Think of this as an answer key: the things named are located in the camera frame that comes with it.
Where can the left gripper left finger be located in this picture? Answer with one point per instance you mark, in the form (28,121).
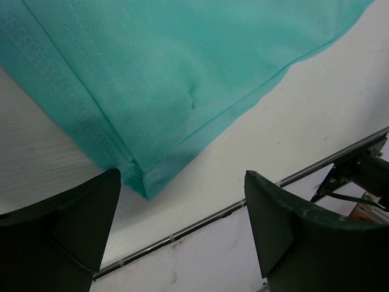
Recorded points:
(58,244)

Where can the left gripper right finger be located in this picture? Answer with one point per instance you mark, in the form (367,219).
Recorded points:
(304,247)

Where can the teal t shirt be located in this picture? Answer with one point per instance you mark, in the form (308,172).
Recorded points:
(145,86)

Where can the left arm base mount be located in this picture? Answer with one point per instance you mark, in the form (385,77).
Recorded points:
(362,166)

